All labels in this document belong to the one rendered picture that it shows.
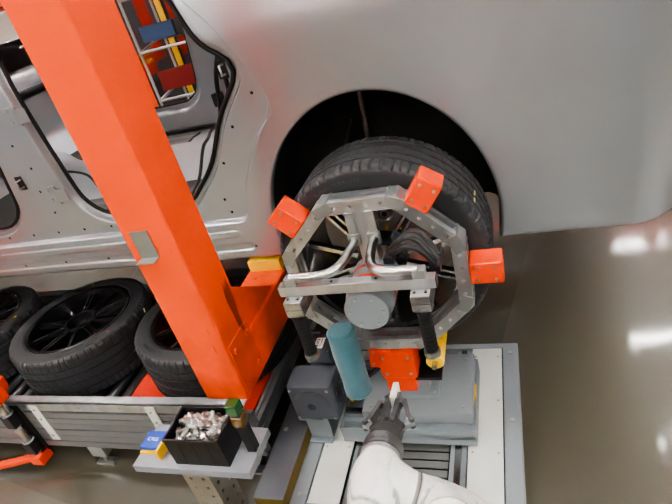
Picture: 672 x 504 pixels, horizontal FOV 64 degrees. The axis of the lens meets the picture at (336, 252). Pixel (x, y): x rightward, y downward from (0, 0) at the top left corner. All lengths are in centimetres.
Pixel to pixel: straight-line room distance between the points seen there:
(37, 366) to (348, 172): 170
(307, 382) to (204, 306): 55
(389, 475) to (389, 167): 79
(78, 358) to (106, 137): 135
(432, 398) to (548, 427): 46
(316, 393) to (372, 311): 60
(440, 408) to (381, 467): 92
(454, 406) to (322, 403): 47
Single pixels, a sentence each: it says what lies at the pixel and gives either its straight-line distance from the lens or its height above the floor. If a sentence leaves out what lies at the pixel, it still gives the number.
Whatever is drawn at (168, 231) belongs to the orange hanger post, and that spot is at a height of 117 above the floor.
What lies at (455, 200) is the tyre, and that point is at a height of 104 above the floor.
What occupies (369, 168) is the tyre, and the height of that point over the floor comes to 117.
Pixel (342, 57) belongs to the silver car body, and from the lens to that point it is 170.
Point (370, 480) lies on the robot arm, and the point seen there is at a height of 85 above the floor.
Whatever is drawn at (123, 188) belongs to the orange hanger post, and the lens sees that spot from 151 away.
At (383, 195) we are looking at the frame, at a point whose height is 112.
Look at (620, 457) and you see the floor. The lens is 219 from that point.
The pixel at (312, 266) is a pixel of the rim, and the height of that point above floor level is 84.
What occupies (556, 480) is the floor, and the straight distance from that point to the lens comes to 211.
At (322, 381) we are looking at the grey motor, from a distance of 197.
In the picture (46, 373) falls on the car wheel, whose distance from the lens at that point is 270.
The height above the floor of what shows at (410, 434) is 14.
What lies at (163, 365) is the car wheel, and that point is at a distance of 224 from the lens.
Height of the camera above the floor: 173
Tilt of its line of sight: 30 degrees down
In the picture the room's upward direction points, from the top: 16 degrees counter-clockwise
